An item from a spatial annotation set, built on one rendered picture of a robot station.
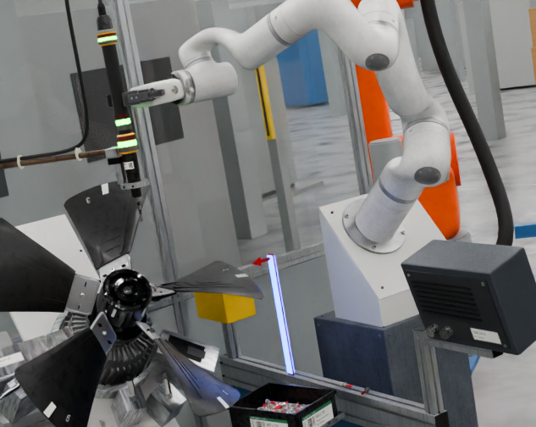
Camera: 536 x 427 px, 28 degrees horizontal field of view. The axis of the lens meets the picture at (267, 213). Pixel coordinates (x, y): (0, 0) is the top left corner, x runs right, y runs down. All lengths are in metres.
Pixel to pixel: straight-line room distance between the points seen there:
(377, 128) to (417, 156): 3.97
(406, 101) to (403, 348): 0.71
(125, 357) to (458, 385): 1.00
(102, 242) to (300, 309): 1.23
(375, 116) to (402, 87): 4.05
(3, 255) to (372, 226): 1.01
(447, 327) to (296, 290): 1.50
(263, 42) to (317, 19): 0.15
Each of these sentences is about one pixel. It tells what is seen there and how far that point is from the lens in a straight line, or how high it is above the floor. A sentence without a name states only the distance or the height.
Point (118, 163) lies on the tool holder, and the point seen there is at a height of 1.51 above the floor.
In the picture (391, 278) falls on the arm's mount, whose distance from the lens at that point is 2.92.
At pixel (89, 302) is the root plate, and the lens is 2.54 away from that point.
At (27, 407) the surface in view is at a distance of 2.56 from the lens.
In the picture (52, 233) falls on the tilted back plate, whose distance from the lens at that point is 2.90.
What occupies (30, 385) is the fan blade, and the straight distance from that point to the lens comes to 2.34.
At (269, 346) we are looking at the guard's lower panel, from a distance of 3.66.
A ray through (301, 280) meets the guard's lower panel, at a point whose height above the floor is 0.89.
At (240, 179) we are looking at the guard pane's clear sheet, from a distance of 3.56.
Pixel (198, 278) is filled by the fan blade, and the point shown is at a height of 1.18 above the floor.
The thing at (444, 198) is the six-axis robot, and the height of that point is 0.64.
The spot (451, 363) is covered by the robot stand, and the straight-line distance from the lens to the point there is 3.06.
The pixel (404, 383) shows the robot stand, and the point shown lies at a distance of 2.94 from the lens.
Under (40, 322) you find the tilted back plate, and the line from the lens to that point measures 2.74.
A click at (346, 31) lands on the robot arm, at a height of 1.72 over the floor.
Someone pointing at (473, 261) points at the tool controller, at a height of 1.24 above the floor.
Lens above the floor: 1.74
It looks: 9 degrees down
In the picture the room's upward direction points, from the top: 10 degrees counter-clockwise
